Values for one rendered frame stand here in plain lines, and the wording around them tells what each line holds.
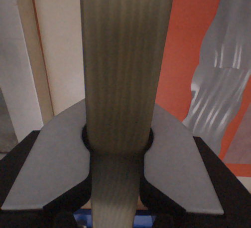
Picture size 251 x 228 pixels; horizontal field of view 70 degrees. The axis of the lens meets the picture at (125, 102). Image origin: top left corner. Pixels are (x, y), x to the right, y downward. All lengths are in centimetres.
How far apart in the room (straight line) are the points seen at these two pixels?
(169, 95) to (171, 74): 3
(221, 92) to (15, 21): 24
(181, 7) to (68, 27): 12
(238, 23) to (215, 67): 5
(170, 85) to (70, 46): 13
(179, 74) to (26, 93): 18
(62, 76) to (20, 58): 5
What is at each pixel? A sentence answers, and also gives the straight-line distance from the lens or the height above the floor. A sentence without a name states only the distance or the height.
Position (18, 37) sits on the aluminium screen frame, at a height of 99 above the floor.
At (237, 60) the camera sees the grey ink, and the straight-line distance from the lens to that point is 25.
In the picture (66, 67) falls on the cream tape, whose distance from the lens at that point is 23.
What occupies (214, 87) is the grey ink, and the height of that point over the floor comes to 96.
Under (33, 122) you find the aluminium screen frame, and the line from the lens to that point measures 24.
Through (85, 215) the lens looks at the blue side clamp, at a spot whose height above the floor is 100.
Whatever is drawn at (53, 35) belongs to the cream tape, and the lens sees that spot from 23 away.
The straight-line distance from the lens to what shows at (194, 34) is 23.
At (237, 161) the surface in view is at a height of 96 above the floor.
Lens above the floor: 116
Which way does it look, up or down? 60 degrees down
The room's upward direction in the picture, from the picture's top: 179 degrees clockwise
